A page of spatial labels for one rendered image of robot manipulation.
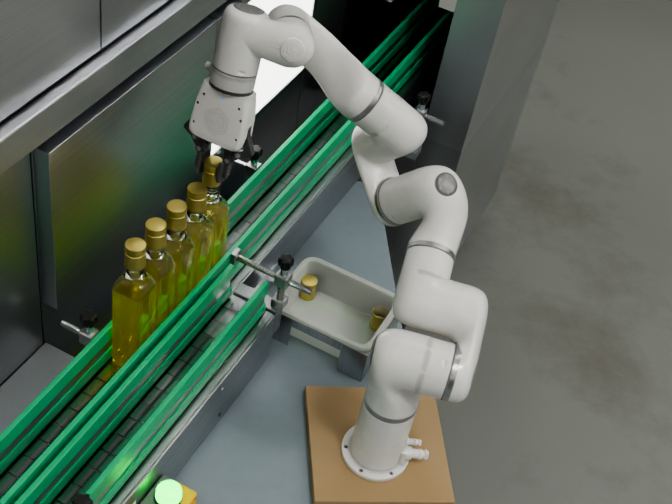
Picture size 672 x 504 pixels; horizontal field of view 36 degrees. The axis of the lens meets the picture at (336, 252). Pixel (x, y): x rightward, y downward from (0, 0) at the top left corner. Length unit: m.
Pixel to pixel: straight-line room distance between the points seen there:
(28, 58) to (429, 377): 0.78
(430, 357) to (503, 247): 1.92
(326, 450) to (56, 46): 0.86
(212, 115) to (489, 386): 1.62
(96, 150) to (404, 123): 0.51
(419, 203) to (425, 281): 0.14
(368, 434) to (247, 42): 0.69
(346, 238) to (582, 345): 1.23
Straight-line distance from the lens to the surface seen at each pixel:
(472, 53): 2.52
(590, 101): 4.42
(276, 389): 2.03
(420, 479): 1.93
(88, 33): 1.62
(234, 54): 1.70
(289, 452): 1.94
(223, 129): 1.75
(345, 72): 1.78
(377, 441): 1.83
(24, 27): 1.49
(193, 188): 1.78
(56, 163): 1.62
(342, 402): 1.99
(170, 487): 1.76
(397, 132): 1.78
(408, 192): 1.79
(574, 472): 3.04
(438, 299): 1.73
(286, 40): 1.68
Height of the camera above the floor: 2.33
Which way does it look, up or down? 43 degrees down
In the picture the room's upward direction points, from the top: 12 degrees clockwise
